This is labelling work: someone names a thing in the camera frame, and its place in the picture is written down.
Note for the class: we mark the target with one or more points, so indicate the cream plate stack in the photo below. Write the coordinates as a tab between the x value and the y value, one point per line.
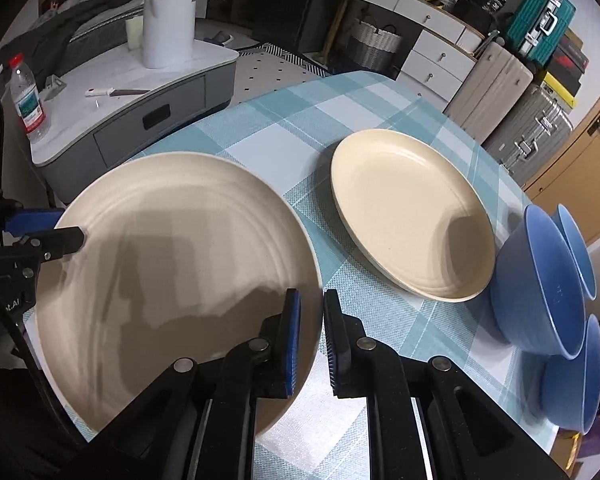
180	240

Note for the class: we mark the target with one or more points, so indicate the teal checked tablecloth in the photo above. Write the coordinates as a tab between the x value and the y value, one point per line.
280	130

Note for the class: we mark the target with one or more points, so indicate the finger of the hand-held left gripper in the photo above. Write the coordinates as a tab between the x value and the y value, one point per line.
35	220
62	242

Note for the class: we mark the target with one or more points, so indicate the white cylindrical appliance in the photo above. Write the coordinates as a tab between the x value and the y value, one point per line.
167	30

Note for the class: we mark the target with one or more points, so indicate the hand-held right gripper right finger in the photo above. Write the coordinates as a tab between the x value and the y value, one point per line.
331	345

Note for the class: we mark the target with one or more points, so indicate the stack of dark boxes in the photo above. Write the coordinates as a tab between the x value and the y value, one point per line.
567	65

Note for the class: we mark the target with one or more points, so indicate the dark cloth pile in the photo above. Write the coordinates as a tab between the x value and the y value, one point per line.
80	15

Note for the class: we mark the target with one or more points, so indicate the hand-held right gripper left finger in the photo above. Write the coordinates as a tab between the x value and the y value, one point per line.
292	345

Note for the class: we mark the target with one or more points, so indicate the blue bowl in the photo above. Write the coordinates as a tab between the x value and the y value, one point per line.
525	285
577	250
565	390

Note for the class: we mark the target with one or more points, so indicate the teal suitcase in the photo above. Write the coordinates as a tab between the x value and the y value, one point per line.
535	20

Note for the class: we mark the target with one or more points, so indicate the grey cabinet with white top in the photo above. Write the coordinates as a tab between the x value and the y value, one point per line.
145	120

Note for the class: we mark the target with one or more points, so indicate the white drawer dresser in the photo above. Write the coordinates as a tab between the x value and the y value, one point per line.
430	60

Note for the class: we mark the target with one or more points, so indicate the silver suitcase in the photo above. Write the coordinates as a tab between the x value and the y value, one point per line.
535	125

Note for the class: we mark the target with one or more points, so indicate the wooden broom stick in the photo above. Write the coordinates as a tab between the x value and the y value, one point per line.
337	30

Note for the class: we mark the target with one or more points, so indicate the plastic water bottle red cap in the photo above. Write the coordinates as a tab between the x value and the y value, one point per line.
27	105

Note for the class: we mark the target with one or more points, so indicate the wooden door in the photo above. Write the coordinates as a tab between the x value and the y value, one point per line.
580	180

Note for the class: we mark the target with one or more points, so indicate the black bag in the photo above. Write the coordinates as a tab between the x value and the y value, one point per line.
480	5

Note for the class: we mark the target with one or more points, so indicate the woven grey white basket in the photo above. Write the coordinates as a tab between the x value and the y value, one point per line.
372	45

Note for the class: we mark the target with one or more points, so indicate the small grey clip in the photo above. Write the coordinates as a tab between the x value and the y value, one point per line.
54	82

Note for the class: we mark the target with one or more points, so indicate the small white cup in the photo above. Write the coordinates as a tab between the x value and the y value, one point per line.
134	34

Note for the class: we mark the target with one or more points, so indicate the beige suitcase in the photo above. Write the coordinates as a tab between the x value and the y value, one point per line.
490	90

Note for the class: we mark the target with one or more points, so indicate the white dotted floor mat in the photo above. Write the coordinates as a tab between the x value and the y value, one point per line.
280	70

